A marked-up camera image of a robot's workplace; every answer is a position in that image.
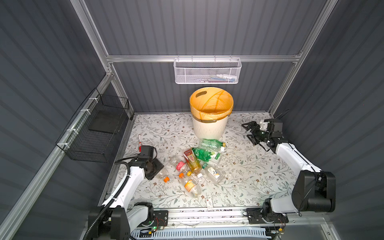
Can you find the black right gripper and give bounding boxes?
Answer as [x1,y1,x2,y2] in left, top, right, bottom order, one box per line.
[242,121,271,145]

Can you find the clear bottle pink label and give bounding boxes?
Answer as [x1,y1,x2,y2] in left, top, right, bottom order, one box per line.
[170,156,188,174]

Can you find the amber bottle red label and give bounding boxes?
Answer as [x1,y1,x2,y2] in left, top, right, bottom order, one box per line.
[183,149,202,175]

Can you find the clear bottle orange cap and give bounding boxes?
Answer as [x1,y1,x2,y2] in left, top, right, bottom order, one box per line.
[179,173,201,198]

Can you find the clear bottle white label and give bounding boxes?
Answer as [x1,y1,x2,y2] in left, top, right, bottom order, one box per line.
[202,163,225,184]

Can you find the clear bottle orange label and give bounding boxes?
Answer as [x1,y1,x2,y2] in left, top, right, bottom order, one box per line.
[156,168,170,183]

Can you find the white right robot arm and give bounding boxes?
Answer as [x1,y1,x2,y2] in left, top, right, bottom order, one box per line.
[242,119,336,216]

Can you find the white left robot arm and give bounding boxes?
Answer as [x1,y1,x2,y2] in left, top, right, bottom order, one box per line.
[83,146,164,240]

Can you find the white ribbed trash bin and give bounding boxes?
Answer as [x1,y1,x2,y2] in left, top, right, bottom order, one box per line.
[193,116,229,140]

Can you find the orange bin liner bag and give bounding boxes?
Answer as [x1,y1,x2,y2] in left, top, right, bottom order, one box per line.
[190,87,234,123]

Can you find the red white marker pen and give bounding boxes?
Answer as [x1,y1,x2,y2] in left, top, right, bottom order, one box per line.
[138,134,142,153]

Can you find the green bottle yellow cap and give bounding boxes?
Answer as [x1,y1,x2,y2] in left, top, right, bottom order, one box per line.
[199,139,227,153]

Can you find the green crushed bottle white label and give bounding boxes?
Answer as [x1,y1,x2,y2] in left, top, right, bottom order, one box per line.
[192,148,221,164]

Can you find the tubes in white basket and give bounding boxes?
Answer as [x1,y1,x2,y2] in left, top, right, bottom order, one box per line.
[195,74,238,83]

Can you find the white paper tag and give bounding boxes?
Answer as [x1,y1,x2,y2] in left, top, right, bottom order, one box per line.
[206,198,214,211]

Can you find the black wire mesh basket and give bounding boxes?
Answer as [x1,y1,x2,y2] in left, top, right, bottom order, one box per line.
[56,90,130,163]

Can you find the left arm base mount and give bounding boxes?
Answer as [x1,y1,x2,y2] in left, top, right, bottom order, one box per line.
[139,210,169,229]

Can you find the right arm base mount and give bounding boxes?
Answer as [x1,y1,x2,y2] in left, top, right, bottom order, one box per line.
[243,208,289,225]

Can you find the white wire mesh basket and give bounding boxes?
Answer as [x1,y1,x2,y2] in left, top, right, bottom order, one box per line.
[173,57,242,85]

